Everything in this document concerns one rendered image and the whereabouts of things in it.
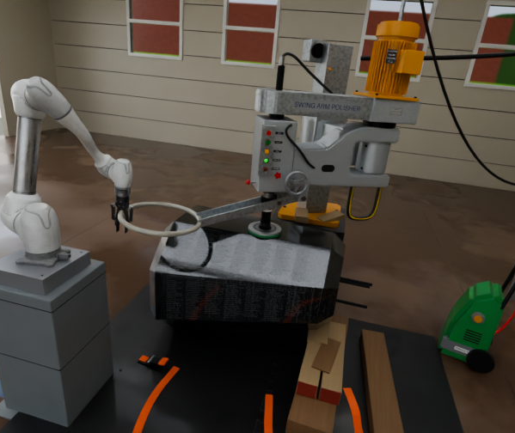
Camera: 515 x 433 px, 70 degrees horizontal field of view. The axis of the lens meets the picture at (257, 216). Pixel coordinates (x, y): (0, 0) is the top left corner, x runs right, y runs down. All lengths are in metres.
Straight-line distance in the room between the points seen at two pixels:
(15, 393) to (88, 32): 8.79
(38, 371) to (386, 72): 2.43
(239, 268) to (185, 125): 7.12
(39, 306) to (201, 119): 7.41
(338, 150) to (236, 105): 6.51
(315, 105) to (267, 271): 1.00
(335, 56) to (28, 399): 2.81
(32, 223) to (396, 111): 2.00
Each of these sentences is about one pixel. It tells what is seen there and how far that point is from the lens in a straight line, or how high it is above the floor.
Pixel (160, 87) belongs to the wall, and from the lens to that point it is 9.35.
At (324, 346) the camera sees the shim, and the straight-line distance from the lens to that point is 2.53.
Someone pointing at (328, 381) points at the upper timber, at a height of 0.23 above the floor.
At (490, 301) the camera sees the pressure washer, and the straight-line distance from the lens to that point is 2.96.
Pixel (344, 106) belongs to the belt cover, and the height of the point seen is 1.69.
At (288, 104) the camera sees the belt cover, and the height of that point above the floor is 1.68.
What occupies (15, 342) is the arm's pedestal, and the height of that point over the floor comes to 0.50.
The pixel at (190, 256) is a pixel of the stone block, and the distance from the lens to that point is 2.36.
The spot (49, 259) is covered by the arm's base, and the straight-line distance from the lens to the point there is 2.05.
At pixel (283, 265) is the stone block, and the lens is 2.25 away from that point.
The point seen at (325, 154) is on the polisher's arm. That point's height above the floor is 1.41.
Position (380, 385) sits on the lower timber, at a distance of 2.60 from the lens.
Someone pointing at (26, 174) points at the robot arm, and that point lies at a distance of 2.14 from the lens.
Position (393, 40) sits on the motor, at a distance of 2.37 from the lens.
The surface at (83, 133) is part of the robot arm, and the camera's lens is 2.07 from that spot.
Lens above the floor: 1.84
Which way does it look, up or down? 22 degrees down
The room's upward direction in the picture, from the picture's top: 5 degrees clockwise
